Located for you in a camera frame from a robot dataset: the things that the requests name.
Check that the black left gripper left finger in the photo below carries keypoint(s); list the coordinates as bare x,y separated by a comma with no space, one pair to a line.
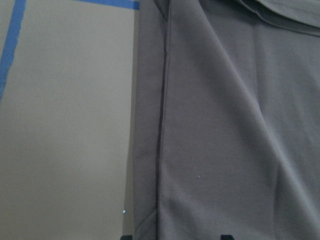
126,237

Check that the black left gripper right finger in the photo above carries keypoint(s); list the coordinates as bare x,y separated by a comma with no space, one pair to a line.
226,237

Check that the dark brown t-shirt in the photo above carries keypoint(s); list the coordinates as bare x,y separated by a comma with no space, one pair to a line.
227,120

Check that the brown paper table cover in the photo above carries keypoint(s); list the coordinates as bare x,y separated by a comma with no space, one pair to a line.
67,98

